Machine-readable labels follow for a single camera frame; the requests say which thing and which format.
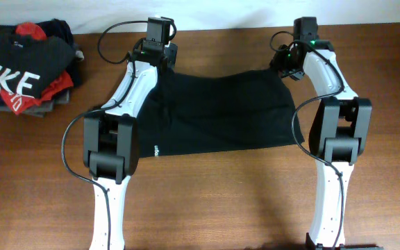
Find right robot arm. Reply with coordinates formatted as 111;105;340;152
270;17;372;249

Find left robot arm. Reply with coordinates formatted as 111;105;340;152
83;17;177;250

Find black Sydrogen t-shirt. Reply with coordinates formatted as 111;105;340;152
137;69;304;158

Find grey folded t-shirt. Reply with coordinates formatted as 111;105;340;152
0;43;85;118

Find navy folded t-shirt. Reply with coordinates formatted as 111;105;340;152
0;19;83;106

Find red folded t-shirt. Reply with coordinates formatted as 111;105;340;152
0;22;74;115

